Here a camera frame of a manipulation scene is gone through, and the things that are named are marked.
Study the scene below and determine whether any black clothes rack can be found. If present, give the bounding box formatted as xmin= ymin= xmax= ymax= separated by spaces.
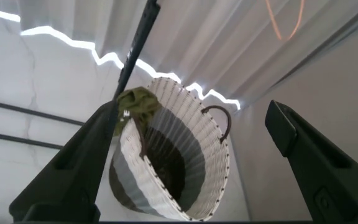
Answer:
xmin=0 ymin=0 xmax=162 ymax=150

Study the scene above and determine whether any pink clothes hanger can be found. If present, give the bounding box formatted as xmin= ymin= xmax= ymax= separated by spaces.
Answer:
xmin=264 ymin=0 xmax=306 ymax=41

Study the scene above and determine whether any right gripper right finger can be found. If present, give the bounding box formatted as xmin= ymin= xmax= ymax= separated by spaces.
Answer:
xmin=265 ymin=100 xmax=358 ymax=222

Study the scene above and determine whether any white curtain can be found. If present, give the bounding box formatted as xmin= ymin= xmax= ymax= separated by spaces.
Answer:
xmin=0 ymin=0 xmax=358 ymax=110

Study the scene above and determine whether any white laundry basket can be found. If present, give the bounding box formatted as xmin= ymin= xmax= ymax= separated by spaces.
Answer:
xmin=109 ymin=77 xmax=232 ymax=222

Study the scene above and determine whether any green garment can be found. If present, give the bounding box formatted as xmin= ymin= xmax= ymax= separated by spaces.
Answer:
xmin=114 ymin=86 xmax=163 ymax=136

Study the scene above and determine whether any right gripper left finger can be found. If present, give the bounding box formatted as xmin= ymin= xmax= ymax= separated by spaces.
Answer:
xmin=8 ymin=100 xmax=119 ymax=222

